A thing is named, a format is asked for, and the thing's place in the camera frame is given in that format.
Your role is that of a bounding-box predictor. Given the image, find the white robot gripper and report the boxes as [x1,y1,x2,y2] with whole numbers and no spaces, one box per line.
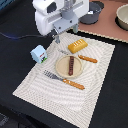
[32,0,89,44]

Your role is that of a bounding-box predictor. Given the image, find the yellow bread loaf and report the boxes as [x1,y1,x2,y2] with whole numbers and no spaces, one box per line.
[68,39,88,53]

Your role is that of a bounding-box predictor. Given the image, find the red toy sausage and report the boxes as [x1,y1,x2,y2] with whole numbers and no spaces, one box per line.
[68,56,74,76]

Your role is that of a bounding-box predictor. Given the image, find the light blue milk carton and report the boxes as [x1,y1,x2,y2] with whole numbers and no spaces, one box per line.
[31,45,47,63]

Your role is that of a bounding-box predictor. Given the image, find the tan round plate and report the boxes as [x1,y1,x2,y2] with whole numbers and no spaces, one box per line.
[55,55,83,78]

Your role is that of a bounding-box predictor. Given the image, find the large grey pot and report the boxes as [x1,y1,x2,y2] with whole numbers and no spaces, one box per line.
[80,2,101,24]

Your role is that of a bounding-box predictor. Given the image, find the cream bowl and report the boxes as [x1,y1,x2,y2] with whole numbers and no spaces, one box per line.
[116,4,128,30]

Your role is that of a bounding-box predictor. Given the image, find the beige woven placemat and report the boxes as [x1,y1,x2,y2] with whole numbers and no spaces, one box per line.
[13,33,115,128]

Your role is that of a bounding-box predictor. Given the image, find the wooden handled knife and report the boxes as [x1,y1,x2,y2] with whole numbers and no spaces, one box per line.
[58,49,98,63]

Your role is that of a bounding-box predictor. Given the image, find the wooden handled fork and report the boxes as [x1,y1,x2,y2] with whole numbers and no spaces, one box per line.
[43,70,85,90]

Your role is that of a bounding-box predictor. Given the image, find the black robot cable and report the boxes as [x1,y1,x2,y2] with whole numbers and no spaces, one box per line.
[0,31,43,40]

